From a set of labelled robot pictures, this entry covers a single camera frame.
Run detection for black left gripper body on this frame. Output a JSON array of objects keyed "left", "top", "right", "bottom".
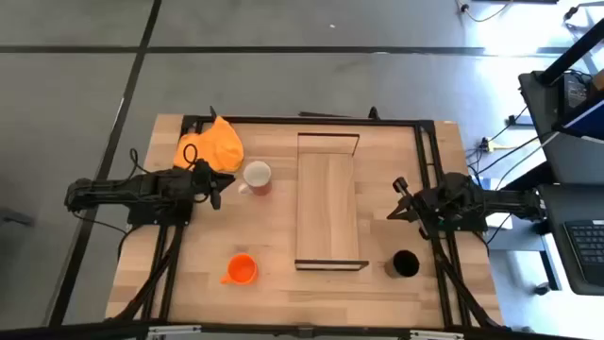
[{"left": 190, "top": 159, "right": 224, "bottom": 213}]

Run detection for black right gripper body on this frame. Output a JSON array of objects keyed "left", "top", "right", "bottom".
[{"left": 393, "top": 176, "right": 445, "bottom": 240}]

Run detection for red mug white inside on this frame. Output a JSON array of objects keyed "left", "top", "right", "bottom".
[{"left": 237, "top": 160, "right": 274, "bottom": 197}]

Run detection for black cup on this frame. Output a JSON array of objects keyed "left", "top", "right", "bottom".
[{"left": 385, "top": 248, "right": 421, "bottom": 279}]

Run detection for wooden shelf dark edges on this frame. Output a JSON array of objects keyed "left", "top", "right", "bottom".
[{"left": 294, "top": 131, "right": 370, "bottom": 272}]

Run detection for orange cloth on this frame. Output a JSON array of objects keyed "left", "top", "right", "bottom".
[{"left": 173, "top": 115, "right": 245, "bottom": 174}]

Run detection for orange plastic cup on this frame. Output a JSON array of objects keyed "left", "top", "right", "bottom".
[{"left": 219, "top": 252, "right": 260, "bottom": 286}]

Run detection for yellow power strip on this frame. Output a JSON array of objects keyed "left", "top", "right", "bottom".
[{"left": 479, "top": 136, "right": 504, "bottom": 153}]

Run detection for grey desk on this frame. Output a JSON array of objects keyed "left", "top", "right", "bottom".
[{"left": 537, "top": 182, "right": 604, "bottom": 298}]

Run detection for grey side table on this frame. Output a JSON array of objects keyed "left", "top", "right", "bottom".
[{"left": 518, "top": 70, "right": 604, "bottom": 185}]

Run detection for black keyboard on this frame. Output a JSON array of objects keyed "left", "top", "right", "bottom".
[{"left": 562, "top": 219, "right": 604, "bottom": 288}]

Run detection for dark blue screen white edge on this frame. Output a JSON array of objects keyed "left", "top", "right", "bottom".
[{"left": 551, "top": 92, "right": 604, "bottom": 141}]

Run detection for black electronic box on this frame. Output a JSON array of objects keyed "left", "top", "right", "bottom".
[{"left": 563, "top": 73, "right": 589, "bottom": 108}]

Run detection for dark grey floor object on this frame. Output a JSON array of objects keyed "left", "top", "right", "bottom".
[{"left": 0, "top": 207, "right": 37, "bottom": 228}]

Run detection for black rig crossbar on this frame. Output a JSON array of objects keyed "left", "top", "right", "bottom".
[{"left": 0, "top": 319, "right": 604, "bottom": 340}]

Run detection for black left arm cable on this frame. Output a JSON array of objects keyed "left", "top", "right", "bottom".
[{"left": 127, "top": 143, "right": 200, "bottom": 176}]

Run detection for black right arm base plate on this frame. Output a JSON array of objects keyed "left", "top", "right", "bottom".
[{"left": 421, "top": 207, "right": 489, "bottom": 233}]

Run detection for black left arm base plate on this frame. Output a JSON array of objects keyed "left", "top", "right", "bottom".
[{"left": 126, "top": 200, "right": 194, "bottom": 227}]

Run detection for black metal table frame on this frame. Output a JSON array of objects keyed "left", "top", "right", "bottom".
[{"left": 106, "top": 112, "right": 511, "bottom": 332}]

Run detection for grey desk leg frame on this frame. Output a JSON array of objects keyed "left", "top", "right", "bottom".
[{"left": 485, "top": 226, "right": 562, "bottom": 292}]

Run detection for silver bracket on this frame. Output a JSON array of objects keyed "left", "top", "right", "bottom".
[
  {"left": 148, "top": 324, "right": 203, "bottom": 339},
  {"left": 409, "top": 329, "right": 464, "bottom": 340}
]

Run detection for yellow cable with black plug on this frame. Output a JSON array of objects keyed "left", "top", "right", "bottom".
[{"left": 455, "top": 0, "right": 513, "bottom": 24}]

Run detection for black diagonal post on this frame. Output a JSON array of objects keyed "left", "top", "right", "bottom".
[{"left": 537, "top": 18, "right": 604, "bottom": 86}]

